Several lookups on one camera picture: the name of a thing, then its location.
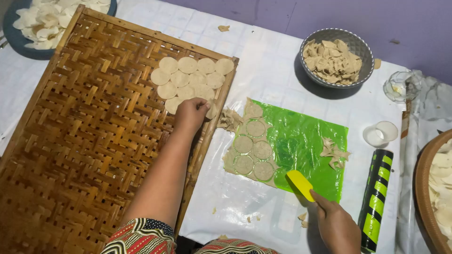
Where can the person's left hand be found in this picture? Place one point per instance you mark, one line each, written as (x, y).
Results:
(189, 116)

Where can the person's right hand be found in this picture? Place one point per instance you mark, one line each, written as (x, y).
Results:
(337, 225)

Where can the person's left fingers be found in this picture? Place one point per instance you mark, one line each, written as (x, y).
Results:
(199, 103)

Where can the single raw dough round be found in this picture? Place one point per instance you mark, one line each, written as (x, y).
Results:
(212, 113)

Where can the yellow plastic scraper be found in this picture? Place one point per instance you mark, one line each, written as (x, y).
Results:
(301, 185)

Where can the group of round dough discs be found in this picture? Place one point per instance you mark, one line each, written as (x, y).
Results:
(187, 79)

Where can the clump of dough trimmings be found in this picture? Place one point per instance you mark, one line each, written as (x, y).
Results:
(333, 152)
(229, 120)

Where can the rolled dough sheet with holes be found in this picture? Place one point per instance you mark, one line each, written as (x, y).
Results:
(253, 109)

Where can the cut dough circle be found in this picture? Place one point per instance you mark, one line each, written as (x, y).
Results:
(262, 150)
(263, 171)
(243, 164)
(255, 128)
(243, 144)

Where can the white plastic table cover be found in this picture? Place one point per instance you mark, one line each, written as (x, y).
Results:
(268, 60)

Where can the green plastic sheet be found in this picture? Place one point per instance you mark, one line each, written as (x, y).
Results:
(303, 141)

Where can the large woven bamboo tray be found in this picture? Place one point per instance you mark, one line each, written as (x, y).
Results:
(88, 123)

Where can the heap of dough scraps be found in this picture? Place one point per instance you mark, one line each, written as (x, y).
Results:
(332, 61)

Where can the person's patterned garment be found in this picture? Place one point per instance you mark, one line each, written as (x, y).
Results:
(141, 238)

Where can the pile of white dried crackers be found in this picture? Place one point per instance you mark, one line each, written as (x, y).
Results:
(49, 21)

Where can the grey patterned bowl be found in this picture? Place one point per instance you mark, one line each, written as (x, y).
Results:
(363, 53)

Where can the clear plastic cup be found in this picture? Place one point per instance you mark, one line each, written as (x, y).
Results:
(381, 133)

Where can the blue round tray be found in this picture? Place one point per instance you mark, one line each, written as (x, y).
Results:
(21, 47)

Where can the black green striped rolling pin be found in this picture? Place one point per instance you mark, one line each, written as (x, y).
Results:
(376, 197)

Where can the small clear glass dish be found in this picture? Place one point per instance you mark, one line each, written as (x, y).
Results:
(400, 88)

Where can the crumpled clear plastic sheet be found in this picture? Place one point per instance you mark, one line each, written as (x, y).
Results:
(434, 105)

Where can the brown woven basket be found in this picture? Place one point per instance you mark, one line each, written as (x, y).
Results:
(422, 197)

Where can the pile of pale crackers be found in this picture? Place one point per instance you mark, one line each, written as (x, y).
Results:
(441, 190)

